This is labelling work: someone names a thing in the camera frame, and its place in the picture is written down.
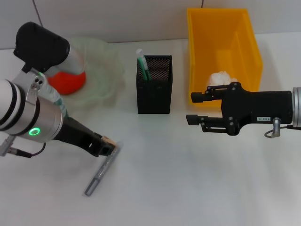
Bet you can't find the small beige eraser block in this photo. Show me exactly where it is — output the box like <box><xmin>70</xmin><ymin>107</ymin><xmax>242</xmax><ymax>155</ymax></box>
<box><xmin>101</xmin><ymin>135</ymin><xmax>116</xmax><ymax>146</ymax></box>

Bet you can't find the yellow plastic bin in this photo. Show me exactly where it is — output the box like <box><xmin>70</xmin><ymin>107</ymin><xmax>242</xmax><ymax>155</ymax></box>
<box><xmin>187</xmin><ymin>8</ymin><xmax>264</xmax><ymax>108</ymax></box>

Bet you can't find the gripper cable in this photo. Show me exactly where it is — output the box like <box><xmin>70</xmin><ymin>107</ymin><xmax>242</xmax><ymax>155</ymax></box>
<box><xmin>264</xmin><ymin>117</ymin><xmax>294</xmax><ymax>139</ymax></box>
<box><xmin>0</xmin><ymin>135</ymin><xmax>47</xmax><ymax>159</ymax></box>

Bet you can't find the black mesh pen holder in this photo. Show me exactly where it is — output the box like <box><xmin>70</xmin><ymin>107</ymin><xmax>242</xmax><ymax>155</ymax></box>
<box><xmin>135</xmin><ymin>55</ymin><xmax>173</xmax><ymax>115</ymax></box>

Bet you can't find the silver grey pen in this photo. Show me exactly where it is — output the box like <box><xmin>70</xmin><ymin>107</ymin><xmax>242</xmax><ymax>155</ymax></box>
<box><xmin>84</xmin><ymin>141</ymin><xmax>123</xmax><ymax>197</ymax></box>

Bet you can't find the pale green glass fruit plate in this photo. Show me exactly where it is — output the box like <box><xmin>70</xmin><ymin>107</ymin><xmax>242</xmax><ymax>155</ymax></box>
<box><xmin>68</xmin><ymin>36</ymin><xmax>127</xmax><ymax>109</ymax></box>

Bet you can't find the white paper ball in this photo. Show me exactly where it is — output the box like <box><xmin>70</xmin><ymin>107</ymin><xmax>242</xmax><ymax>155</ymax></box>
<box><xmin>206</xmin><ymin>70</ymin><xmax>238</xmax><ymax>87</ymax></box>

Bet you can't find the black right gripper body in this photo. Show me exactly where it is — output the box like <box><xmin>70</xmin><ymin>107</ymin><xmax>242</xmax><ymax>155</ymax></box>
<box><xmin>221</xmin><ymin>81</ymin><xmax>294</xmax><ymax>137</ymax></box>

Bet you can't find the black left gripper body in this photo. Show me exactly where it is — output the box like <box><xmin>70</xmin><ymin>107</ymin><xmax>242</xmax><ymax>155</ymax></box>
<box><xmin>56</xmin><ymin>116</ymin><xmax>103</xmax><ymax>158</ymax></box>

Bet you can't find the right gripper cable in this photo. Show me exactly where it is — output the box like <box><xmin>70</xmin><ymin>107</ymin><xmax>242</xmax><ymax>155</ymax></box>
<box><xmin>264</xmin><ymin>117</ymin><xmax>294</xmax><ymax>139</ymax></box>

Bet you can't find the green toothbrush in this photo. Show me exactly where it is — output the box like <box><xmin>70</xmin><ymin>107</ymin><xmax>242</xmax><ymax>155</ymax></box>
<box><xmin>136</xmin><ymin>48</ymin><xmax>152</xmax><ymax>81</ymax></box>

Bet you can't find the orange fruit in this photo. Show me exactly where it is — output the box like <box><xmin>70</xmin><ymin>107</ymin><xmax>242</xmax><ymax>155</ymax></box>
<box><xmin>48</xmin><ymin>70</ymin><xmax>87</xmax><ymax>96</ymax></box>

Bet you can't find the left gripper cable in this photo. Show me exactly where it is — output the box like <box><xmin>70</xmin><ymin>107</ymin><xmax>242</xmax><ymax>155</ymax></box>
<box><xmin>0</xmin><ymin>135</ymin><xmax>47</xmax><ymax>159</ymax></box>

